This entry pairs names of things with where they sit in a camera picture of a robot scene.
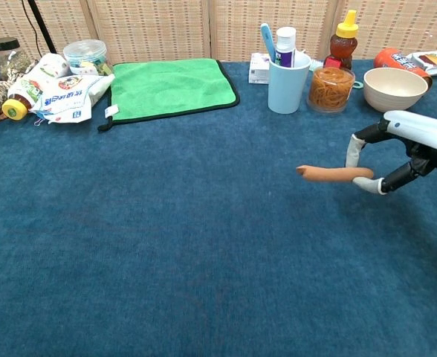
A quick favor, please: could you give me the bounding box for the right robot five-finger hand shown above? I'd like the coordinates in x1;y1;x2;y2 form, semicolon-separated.
344;110;437;194

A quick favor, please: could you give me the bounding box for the orange stretchy sausage toy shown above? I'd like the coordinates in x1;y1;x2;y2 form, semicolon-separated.
296;165;375;184

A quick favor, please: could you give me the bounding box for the beige bowl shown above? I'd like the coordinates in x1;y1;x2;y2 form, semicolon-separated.
363;67;430;113

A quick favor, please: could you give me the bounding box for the white wrapped snack package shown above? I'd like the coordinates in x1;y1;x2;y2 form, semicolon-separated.
406;51;437;77

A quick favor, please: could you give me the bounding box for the clear jar of rubber bands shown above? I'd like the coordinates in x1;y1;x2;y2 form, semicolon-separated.
307;66;356;113

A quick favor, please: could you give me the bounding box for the honey bottle with yellow cap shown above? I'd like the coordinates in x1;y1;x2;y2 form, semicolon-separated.
328;10;360;70

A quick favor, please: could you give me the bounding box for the light blue plastic cup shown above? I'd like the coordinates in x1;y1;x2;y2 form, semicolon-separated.
268;50;312;115

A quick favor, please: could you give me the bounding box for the white and purple toothpaste tube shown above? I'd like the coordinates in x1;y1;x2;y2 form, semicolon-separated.
276;26;297;68

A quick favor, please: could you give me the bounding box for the small white printed box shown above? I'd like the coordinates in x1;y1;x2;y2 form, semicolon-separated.
248;52;271;85

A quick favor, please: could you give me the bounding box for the light blue toothbrush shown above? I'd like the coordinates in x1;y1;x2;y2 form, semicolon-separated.
259;22;277;64

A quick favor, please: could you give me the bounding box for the blue fuzzy table cover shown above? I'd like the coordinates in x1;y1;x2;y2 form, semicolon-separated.
0;59;437;357

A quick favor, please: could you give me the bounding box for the green microfiber cloth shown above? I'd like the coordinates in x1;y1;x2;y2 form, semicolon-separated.
97;58;241;133

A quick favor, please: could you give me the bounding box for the bamboo folding screen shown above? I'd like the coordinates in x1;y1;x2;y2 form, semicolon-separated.
0;0;437;65

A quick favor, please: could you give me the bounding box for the clear tub of colourful clips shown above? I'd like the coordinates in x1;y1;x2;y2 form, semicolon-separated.
62;39;114;77

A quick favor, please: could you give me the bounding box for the white printed plastic bag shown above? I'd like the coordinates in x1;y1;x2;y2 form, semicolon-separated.
30;73;115;123

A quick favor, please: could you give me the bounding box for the black tripod stand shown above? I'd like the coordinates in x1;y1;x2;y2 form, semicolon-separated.
27;0;58;55

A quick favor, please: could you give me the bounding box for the white bottle with yellow cap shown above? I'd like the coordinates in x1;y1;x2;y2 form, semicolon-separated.
1;53;71;121

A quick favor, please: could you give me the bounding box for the glass jar with black lid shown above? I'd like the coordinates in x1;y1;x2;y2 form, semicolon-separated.
0;36;32;81

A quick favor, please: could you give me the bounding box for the black cable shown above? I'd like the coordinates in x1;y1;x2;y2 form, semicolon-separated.
20;0;41;59

